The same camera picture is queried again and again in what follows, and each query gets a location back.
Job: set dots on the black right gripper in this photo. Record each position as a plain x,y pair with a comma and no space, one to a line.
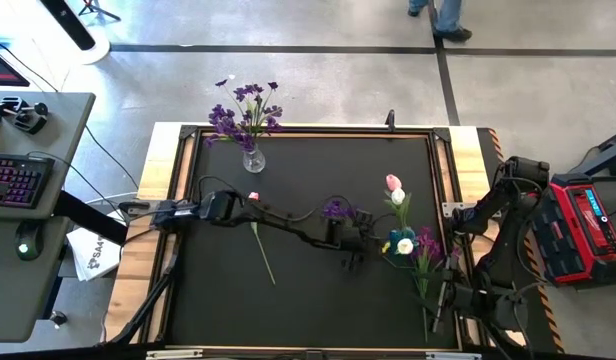
460,292

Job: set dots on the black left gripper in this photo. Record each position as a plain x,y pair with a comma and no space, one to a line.
358,240

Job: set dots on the white artificial tulip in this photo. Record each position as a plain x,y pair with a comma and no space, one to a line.
398,196
404,246

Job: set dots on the dense purple flower bunch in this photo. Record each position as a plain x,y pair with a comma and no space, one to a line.
223,120
338,209

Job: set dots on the magenta flower bunch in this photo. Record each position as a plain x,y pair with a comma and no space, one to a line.
428,240

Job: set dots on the pink artificial tulip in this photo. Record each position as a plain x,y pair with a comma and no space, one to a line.
393,182
253,195

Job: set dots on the sparse purple flower sprig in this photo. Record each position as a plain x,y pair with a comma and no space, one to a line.
273,85

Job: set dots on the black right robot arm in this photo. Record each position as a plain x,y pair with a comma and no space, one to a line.
503,260

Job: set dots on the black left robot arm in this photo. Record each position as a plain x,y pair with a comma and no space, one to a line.
288,225

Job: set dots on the clear glass vase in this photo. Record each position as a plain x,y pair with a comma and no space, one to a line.
254,162

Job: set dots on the black mat with hazard stripes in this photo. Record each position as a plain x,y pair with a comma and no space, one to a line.
485,145

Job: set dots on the wooden workbench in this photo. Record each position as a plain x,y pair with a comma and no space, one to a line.
158,160

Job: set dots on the black stand leg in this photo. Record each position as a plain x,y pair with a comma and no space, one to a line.
608,152

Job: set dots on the white printed paper bag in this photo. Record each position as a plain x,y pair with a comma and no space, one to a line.
95,255

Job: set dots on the walking person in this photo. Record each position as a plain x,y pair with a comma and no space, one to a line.
448,15

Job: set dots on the black desk support bar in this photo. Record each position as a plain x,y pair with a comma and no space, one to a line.
88,216

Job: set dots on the black round knob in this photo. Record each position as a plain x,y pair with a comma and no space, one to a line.
58,318

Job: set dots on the black computer mouse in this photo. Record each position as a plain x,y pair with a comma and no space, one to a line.
29,235

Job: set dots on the white stand with black panel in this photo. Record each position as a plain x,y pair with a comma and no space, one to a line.
95,50

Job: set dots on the grey desk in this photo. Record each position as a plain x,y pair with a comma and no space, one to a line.
18,300

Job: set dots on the backlit black keyboard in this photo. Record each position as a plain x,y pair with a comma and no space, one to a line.
18,180

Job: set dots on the black desk clamp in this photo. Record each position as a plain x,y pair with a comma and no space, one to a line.
25,120

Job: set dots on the black floor tripod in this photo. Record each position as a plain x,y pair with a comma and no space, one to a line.
93,5

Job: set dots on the dark laptop screen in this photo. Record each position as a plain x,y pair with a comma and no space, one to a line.
0,70

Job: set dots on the silver metal bracket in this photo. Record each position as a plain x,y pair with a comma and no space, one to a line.
173,354
453,356

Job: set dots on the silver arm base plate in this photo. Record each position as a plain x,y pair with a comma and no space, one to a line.
450,207

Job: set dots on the black aluminium table frame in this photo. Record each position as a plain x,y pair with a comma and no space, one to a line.
338,129

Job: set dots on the black camera clamp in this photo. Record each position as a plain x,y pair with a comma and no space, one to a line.
390,120

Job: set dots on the black frame strut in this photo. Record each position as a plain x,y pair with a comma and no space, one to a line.
148,305

